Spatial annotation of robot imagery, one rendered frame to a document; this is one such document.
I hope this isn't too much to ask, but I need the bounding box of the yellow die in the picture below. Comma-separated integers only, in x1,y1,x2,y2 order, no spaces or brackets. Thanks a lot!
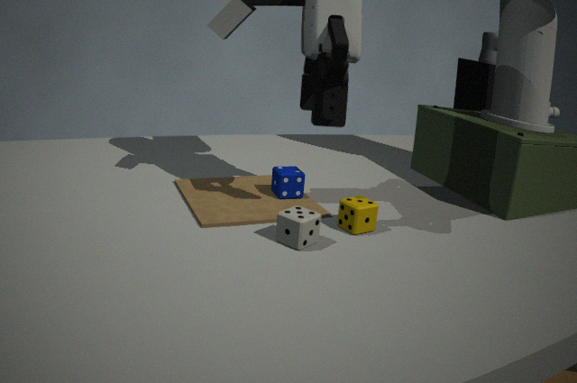
337,196,379,235

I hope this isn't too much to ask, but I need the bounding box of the white die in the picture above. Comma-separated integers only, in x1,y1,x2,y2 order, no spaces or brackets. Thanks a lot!
276,205,321,251

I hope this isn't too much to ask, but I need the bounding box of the blue die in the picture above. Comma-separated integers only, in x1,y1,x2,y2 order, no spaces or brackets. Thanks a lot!
271,167,305,199

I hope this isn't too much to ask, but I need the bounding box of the tan flat mat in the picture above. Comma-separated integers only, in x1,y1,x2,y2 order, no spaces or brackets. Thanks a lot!
175,175,331,228

